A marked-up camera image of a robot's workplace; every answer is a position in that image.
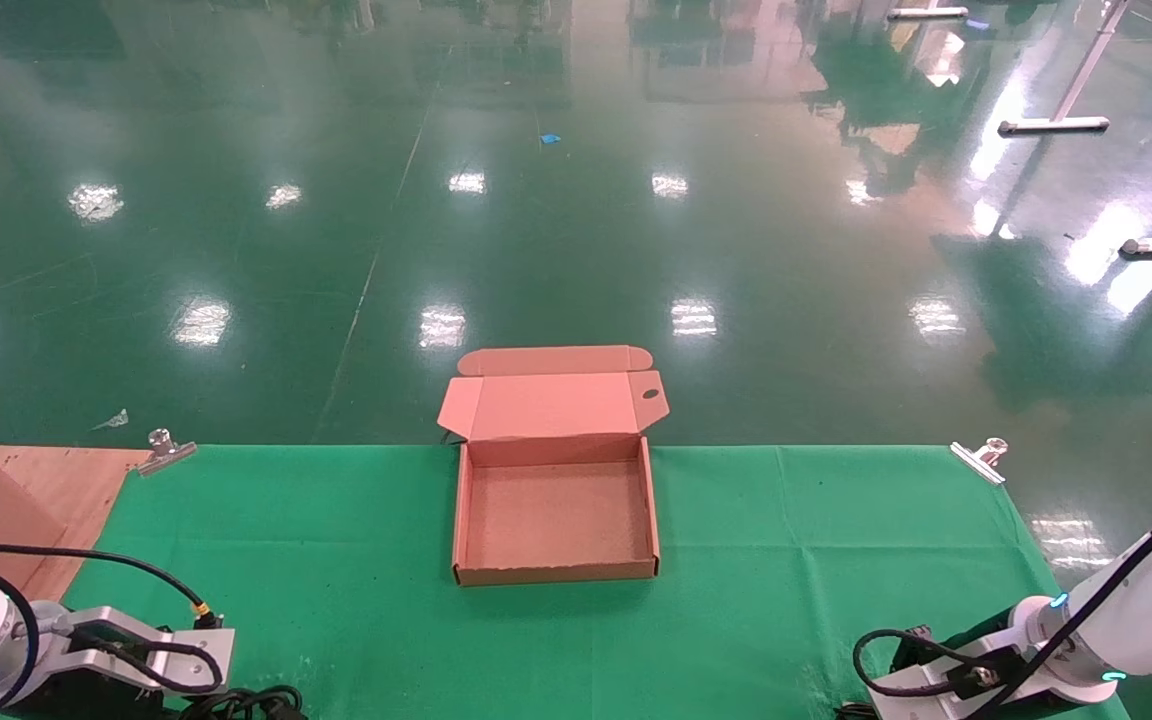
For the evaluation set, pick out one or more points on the open brown cardboard box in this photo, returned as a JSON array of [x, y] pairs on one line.
[[556, 510]]

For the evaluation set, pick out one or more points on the white table leg with foot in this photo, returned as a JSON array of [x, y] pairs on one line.
[[1056, 125]]

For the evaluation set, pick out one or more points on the white floor scrap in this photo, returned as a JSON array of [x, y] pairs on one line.
[[114, 420]]

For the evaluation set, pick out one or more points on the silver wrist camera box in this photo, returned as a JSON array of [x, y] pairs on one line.
[[936, 700], [126, 630]]

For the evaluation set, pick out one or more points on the silver binder clip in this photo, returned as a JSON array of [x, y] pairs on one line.
[[981, 460], [166, 452]]

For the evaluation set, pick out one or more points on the green table cloth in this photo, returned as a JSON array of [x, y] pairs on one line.
[[556, 650]]

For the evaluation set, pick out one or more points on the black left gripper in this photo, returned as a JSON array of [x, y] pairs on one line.
[[86, 700]]

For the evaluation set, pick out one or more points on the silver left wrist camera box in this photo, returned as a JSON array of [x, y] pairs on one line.
[[126, 630]]

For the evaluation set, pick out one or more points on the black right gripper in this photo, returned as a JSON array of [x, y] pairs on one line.
[[916, 648]]

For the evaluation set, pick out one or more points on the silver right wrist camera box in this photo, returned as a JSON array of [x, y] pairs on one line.
[[936, 700]]

